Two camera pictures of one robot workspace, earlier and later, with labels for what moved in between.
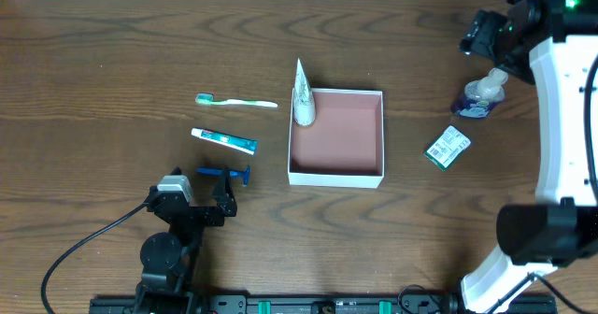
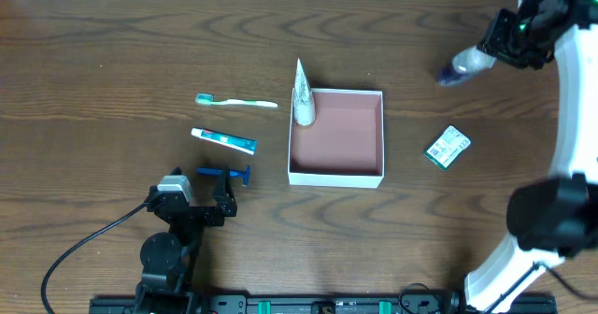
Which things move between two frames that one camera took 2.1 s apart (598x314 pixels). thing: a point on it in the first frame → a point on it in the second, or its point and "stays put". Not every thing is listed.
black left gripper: [201, 212] stays put
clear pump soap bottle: [480, 94] → [467, 64]
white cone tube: [304, 102] stays put
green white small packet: [448, 149] stays put
